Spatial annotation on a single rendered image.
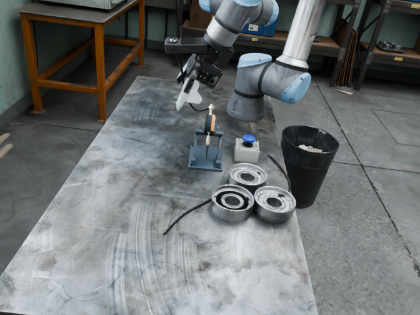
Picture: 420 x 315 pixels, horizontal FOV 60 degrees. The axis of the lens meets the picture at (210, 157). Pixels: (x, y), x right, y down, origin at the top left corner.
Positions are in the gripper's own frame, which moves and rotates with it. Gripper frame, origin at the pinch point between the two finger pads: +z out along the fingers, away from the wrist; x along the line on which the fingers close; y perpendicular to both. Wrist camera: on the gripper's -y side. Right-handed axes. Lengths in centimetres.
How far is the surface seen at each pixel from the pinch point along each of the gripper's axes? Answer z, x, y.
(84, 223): 19.1, -36.3, -12.2
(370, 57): 8, 282, 242
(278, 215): -0.8, -33.9, 28.0
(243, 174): 4.5, -16.6, 23.9
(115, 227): 16.3, -37.1, -6.0
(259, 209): 1.2, -31.7, 24.3
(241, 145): 3.9, -4.2, 24.6
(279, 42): 48, 296, 147
